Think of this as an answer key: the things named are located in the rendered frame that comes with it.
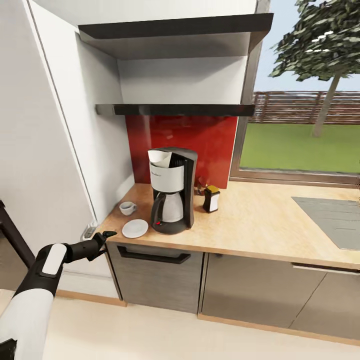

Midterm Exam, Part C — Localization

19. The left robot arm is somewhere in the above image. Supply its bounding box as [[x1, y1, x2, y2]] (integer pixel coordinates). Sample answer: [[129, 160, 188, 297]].
[[0, 222, 117, 360]]

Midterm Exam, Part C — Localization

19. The bottle of coffee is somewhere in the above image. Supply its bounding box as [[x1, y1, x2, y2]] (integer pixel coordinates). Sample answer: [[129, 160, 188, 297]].
[[202, 185, 221, 214]]

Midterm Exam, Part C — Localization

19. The coffee cup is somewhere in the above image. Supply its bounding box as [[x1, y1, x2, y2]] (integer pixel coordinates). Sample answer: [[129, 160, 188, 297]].
[[120, 201, 137, 216]]

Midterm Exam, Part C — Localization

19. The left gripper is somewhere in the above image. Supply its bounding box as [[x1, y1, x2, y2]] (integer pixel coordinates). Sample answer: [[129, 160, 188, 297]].
[[79, 230, 117, 262]]

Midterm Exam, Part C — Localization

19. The saucer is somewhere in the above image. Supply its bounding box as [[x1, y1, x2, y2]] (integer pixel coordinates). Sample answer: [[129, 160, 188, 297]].
[[122, 219, 149, 238]]

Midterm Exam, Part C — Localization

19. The paper coffee filter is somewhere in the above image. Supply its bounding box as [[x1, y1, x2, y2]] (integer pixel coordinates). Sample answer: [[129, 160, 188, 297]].
[[149, 150, 172, 168]]

